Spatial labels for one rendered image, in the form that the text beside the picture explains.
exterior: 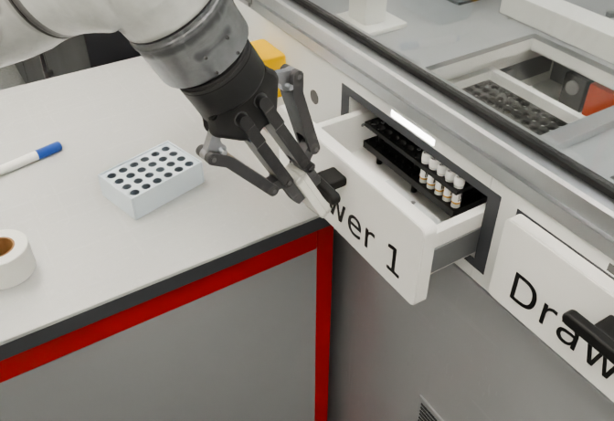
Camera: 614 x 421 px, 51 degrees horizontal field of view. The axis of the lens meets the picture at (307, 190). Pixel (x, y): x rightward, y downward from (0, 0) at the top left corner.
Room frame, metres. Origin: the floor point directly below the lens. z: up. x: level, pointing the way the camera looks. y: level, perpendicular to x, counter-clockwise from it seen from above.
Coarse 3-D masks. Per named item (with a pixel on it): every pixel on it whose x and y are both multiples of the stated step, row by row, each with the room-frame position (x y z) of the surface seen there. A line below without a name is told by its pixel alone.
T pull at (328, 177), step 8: (320, 176) 0.59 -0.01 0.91; (328, 176) 0.59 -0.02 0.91; (336, 176) 0.59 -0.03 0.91; (344, 176) 0.59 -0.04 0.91; (320, 184) 0.57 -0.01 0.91; (328, 184) 0.57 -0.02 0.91; (336, 184) 0.58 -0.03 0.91; (344, 184) 0.58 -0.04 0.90; (320, 192) 0.57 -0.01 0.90; (328, 192) 0.56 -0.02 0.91; (336, 192) 0.56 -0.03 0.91; (328, 200) 0.55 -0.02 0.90; (336, 200) 0.55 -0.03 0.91
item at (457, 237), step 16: (352, 112) 0.76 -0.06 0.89; (368, 112) 0.76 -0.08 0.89; (336, 128) 0.73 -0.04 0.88; (352, 128) 0.74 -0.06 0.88; (352, 144) 0.75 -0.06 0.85; (368, 160) 0.73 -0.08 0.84; (384, 176) 0.69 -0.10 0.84; (416, 192) 0.65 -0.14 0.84; (432, 208) 0.62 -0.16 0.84; (480, 208) 0.55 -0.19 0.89; (448, 224) 0.52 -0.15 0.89; (464, 224) 0.53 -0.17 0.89; (480, 224) 0.54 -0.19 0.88; (448, 240) 0.52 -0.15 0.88; (464, 240) 0.53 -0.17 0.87; (448, 256) 0.52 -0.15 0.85; (464, 256) 0.53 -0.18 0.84; (432, 272) 0.51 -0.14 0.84
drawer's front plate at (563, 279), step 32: (512, 224) 0.49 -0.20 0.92; (512, 256) 0.48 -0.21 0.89; (544, 256) 0.45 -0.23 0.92; (576, 256) 0.44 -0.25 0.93; (544, 288) 0.44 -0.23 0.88; (576, 288) 0.42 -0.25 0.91; (608, 288) 0.40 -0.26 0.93; (544, 320) 0.43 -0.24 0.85; (576, 352) 0.40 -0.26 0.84; (608, 384) 0.37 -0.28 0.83
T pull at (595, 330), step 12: (576, 312) 0.38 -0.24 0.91; (576, 324) 0.37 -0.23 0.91; (588, 324) 0.37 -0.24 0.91; (600, 324) 0.37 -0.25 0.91; (612, 324) 0.37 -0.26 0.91; (588, 336) 0.36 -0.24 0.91; (600, 336) 0.36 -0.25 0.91; (612, 336) 0.36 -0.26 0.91; (600, 348) 0.35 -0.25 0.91; (612, 348) 0.34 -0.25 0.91; (612, 360) 0.34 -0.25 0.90
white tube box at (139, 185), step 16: (160, 144) 0.82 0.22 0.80; (128, 160) 0.78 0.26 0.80; (144, 160) 0.79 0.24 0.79; (160, 160) 0.79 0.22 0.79; (176, 160) 0.79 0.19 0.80; (192, 160) 0.79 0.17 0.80; (112, 176) 0.75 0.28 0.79; (128, 176) 0.75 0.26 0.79; (144, 176) 0.74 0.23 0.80; (160, 176) 0.74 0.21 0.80; (176, 176) 0.74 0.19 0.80; (192, 176) 0.76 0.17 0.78; (112, 192) 0.72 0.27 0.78; (128, 192) 0.71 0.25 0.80; (144, 192) 0.70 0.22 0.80; (160, 192) 0.72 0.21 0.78; (176, 192) 0.74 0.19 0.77; (128, 208) 0.70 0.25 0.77; (144, 208) 0.70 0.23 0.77
